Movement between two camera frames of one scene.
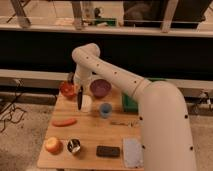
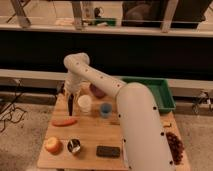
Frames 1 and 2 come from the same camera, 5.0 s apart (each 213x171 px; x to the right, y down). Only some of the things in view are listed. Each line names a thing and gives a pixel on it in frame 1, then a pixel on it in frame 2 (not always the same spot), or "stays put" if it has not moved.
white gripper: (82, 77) to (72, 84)
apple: (54, 145) stays put
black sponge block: (108, 151) stays put
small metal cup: (74, 145) stays put
